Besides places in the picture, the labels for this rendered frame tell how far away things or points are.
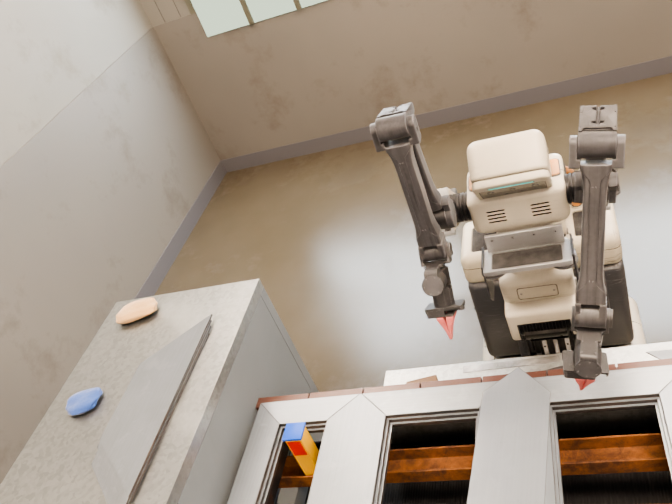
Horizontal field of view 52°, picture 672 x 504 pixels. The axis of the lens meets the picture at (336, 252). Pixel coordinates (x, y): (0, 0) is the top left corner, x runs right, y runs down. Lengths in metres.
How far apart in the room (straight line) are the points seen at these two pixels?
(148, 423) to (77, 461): 0.23
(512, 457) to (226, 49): 4.16
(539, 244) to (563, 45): 3.11
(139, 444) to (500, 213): 1.19
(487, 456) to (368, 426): 0.36
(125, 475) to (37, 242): 2.31
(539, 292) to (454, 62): 3.08
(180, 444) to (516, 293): 1.10
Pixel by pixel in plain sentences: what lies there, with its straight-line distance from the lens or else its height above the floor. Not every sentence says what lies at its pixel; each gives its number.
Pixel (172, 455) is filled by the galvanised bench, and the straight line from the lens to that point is 1.93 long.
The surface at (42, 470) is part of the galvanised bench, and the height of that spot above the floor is 1.05.
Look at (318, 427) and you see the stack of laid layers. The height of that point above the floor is 0.83.
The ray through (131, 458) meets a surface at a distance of 1.97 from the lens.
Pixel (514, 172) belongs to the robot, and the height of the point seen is 1.32.
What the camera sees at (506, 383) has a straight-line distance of 1.96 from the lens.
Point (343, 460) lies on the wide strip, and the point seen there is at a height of 0.85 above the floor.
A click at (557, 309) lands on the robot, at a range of 2.22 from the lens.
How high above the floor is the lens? 2.29
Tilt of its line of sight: 33 degrees down
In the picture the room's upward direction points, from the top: 23 degrees counter-clockwise
